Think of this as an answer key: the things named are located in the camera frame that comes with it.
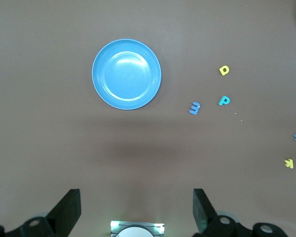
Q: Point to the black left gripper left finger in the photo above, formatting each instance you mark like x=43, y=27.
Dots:
x=61, y=217

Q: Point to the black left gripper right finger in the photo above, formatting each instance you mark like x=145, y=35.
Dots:
x=207, y=219

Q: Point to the blue foam letter m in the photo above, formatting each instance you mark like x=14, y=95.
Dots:
x=194, y=108

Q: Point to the teal foam letter p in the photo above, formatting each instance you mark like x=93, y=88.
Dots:
x=223, y=101

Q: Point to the yellow foam letter d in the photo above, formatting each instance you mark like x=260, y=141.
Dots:
x=222, y=71

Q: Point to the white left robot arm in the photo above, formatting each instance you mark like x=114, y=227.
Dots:
x=135, y=232

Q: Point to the yellow foam letter k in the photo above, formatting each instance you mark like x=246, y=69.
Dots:
x=289, y=163

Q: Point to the brown table cover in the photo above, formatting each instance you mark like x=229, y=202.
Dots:
x=39, y=98

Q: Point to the blue plate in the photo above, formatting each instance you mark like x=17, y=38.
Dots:
x=126, y=74

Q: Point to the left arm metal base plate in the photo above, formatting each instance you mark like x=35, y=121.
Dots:
x=113, y=225

